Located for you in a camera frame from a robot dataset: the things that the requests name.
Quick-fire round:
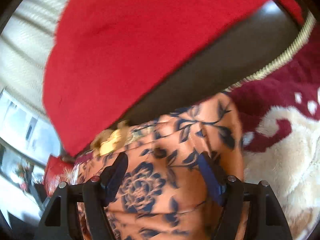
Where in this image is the dark leather sofa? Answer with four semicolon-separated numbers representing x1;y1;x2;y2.
118;1;301;125

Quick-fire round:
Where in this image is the beige dotted curtain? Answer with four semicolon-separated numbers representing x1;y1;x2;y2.
1;0;69;119

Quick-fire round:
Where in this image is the orange floral blouse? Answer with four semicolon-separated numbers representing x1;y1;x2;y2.
75;91;251;240

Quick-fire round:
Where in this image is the white refrigerator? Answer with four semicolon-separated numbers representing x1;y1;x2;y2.
1;90;62;165

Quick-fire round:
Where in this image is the floral plush bed blanket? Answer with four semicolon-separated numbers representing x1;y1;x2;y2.
227;14;319;239

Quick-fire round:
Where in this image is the red blanket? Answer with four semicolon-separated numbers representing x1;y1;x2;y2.
43;0;307;156

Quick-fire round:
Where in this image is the red snack box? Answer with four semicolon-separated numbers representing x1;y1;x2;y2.
43;155;74;197

